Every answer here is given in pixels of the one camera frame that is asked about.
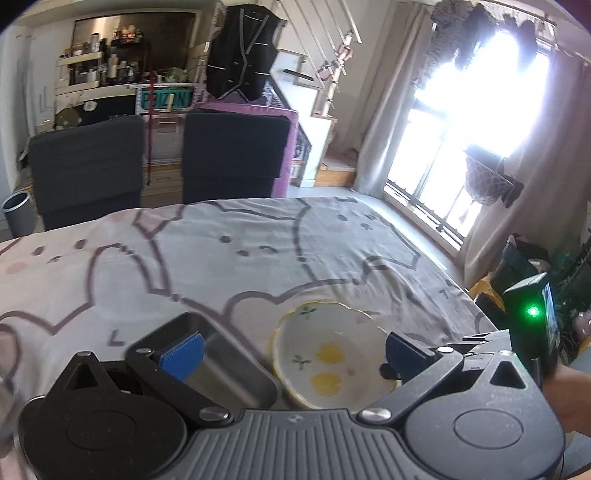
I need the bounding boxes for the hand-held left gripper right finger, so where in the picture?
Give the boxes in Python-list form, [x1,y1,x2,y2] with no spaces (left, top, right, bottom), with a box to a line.
[355,332,539,424]

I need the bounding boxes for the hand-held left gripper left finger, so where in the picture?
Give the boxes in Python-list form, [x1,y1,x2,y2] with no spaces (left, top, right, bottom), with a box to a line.
[46,329,233,426]

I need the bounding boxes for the rectangular stainless steel tray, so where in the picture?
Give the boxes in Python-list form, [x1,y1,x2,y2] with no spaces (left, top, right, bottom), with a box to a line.
[139,311,279,411]

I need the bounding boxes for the small yellow-flower scalloped bowl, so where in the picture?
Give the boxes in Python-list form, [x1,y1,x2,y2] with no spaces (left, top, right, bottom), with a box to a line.
[270,302,399,411]

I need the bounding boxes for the person's right forearm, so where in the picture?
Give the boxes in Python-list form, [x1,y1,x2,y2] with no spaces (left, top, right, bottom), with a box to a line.
[539,362,591,437]

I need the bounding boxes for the beige curtain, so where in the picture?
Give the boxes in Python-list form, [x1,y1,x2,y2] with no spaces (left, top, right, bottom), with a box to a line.
[461,45,591,278]
[353,4,433,200]

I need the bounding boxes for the cartoon-print tablecloth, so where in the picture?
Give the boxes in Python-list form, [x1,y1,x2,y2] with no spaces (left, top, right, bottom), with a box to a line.
[0,196,500,480]

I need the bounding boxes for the black balcony railing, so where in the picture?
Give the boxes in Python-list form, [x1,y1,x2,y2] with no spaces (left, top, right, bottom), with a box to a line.
[385,179,468,241]

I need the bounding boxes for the hanging patterned net bag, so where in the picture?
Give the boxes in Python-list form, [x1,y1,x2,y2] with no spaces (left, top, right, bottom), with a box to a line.
[464,145,526,207]

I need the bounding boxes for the wooden staircase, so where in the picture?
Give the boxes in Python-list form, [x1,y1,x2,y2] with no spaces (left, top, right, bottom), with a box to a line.
[313,156,359,188]

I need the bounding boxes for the dark fabric chair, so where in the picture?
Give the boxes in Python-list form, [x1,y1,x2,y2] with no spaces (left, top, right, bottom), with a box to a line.
[28,115,145,232]
[180,108,291,205]

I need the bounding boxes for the grey trash bin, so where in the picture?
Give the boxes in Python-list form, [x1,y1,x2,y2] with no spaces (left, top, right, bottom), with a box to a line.
[2,191,37,237]

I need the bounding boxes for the white perforated rack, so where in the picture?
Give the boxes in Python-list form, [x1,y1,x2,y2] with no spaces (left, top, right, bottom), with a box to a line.
[134,83,195,163]

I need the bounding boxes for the red stick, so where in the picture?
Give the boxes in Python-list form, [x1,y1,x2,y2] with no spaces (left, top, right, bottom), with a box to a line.
[144,71,156,188]

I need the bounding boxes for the purple panel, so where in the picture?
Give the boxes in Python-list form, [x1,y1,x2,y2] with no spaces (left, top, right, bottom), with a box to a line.
[191,101,301,199]

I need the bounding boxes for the teal lettered sign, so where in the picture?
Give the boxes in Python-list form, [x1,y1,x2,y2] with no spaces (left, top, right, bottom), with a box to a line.
[136,87,193,112]

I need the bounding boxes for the red clamps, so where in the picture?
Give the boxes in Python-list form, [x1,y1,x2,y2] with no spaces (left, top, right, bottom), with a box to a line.
[320,45,355,85]

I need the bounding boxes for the cream rack with bottles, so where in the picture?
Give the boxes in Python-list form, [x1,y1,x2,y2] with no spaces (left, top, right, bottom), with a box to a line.
[55,27,152,96]

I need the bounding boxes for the black vest with white trim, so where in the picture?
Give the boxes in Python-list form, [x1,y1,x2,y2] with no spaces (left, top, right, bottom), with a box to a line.
[205,4,280,103]

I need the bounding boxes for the dark hanging clothes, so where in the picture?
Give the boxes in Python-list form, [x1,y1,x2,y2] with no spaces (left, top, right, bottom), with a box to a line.
[414,0,556,89]

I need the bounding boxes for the stair railing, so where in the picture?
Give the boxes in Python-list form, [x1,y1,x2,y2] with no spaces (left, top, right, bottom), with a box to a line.
[276,0,366,117]

